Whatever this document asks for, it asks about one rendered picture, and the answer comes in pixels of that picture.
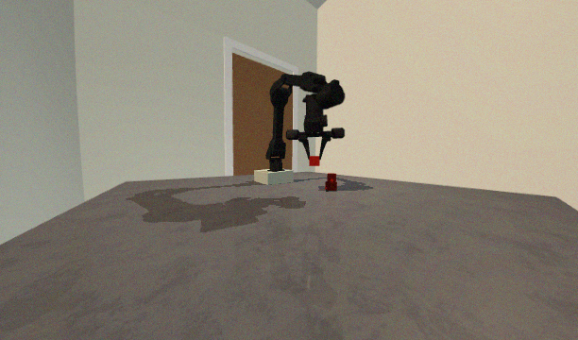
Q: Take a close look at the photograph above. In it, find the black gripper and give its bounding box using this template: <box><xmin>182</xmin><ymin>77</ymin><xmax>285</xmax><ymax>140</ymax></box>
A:
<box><xmin>286</xmin><ymin>110</ymin><xmax>345</xmax><ymax>160</ymax></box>

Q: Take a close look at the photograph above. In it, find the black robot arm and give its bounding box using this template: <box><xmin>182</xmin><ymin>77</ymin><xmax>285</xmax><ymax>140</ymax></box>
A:
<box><xmin>265</xmin><ymin>71</ymin><xmax>345</xmax><ymax>172</ymax></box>

